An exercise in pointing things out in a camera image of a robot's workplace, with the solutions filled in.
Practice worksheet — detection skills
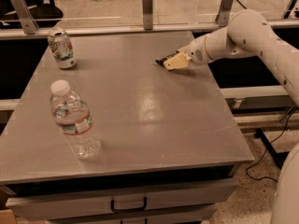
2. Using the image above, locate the green white soda can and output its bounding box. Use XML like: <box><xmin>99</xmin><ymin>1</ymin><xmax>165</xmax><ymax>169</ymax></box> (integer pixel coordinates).
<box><xmin>48</xmin><ymin>28</ymin><xmax>76</xmax><ymax>69</ymax></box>

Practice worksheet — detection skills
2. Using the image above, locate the clear plastic water bottle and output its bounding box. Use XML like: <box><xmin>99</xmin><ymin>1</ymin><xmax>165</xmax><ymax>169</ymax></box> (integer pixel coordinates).
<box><xmin>50</xmin><ymin>79</ymin><xmax>101</xmax><ymax>160</ymax></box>

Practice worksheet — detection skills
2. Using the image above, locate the right metal bracket post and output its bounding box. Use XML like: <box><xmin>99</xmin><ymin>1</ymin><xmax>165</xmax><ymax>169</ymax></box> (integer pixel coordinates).
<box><xmin>215</xmin><ymin>0</ymin><xmax>234</xmax><ymax>27</ymax></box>

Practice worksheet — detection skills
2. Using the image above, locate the left metal bracket post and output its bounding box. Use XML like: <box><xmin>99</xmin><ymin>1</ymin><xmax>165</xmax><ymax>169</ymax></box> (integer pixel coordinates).
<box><xmin>10</xmin><ymin>0</ymin><xmax>38</xmax><ymax>35</ymax></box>

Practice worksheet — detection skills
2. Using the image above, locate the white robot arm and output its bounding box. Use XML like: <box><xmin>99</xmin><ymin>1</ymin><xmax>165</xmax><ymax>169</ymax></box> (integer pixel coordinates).
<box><xmin>161</xmin><ymin>9</ymin><xmax>299</xmax><ymax>224</ymax></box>

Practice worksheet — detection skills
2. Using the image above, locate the black floor cable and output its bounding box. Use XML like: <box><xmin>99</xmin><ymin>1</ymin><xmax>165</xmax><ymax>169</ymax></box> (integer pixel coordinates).
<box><xmin>245</xmin><ymin>109</ymin><xmax>297</xmax><ymax>184</ymax></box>

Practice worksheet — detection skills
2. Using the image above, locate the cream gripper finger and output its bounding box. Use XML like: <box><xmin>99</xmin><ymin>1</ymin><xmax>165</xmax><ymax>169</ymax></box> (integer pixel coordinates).
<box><xmin>164</xmin><ymin>57</ymin><xmax>177</xmax><ymax>70</ymax></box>

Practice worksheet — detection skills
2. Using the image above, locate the middle metal bracket post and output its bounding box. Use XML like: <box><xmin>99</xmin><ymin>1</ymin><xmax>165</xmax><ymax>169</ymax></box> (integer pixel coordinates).
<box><xmin>142</xmin><ymin>0</ymin><xmax>153</xmax><ymax>30</ymax></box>

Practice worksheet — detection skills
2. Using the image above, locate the black stand leg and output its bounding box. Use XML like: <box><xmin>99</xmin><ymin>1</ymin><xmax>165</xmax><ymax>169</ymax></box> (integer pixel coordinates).
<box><xmin>254</xmin><ymin>128</ymin><xmax>288</xmax><ymax>169</ymax></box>

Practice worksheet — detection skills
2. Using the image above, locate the black drawer handle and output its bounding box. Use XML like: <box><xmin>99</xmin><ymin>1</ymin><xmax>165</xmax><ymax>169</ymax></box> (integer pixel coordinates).
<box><xmin>110</xmin><ymin>197</ymin><xmax>148</xmax><ymax>214</ymax></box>

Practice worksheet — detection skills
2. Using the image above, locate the metal bracket post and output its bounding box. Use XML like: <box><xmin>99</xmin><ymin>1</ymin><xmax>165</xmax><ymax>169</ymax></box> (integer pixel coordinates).
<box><xmin>142</xmin><ymin>0</ymin><xmax>153</xmax><ymax>30</ymax></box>
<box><xmin>215</xmin><ymin>0</ymin><xmax>234</xmax><ymax>27</ymax></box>
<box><xmin>10</xmin><ymin>0</ymin><xmax>38</xmax><ymax>35</ymax></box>

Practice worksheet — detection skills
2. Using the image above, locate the grey cabinet drawer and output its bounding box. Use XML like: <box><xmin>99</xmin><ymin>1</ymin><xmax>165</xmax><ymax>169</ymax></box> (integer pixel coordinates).
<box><xmin>7</xmin><ymin>178</ymin><xmax>238</xmax><ymax>224</ymax></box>

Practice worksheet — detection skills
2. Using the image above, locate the cardboard box corner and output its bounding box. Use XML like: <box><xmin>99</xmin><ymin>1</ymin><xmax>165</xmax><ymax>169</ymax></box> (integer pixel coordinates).
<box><xmin>0</xmin><ymin>210</ymin><xmax>17</xmax><ymax>224</ymax></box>

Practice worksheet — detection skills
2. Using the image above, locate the black office chair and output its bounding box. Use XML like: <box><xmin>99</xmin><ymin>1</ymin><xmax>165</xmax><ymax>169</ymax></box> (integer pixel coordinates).
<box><xmin>0</xmin><ymin>0</ymin><xmax>64</xmax><ymax>29</ymax></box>

